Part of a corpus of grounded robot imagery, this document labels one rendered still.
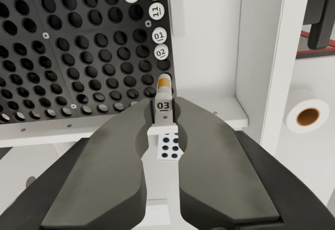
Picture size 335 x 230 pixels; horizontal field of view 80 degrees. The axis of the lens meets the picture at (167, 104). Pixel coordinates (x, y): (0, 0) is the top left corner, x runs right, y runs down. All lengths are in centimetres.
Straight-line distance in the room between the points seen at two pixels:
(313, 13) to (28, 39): 24
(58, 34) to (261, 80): 19
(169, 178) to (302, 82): 34
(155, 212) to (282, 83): 47
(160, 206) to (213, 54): 41
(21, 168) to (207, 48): 32
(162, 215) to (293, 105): 41
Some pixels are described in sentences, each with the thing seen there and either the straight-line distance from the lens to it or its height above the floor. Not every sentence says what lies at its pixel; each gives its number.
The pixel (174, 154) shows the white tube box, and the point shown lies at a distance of 42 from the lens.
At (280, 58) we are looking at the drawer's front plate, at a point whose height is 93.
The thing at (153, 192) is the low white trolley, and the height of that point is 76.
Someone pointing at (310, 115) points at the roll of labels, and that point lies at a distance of 44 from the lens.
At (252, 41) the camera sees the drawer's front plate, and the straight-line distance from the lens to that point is 23.
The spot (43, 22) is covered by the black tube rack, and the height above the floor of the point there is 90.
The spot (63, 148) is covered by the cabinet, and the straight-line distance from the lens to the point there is 47.
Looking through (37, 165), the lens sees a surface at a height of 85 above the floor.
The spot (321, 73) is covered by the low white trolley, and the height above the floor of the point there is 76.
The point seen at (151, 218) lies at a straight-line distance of 61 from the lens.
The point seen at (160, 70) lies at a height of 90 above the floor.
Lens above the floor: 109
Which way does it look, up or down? 60 degrees down
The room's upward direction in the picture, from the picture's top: 180 degrees counter-clockwise
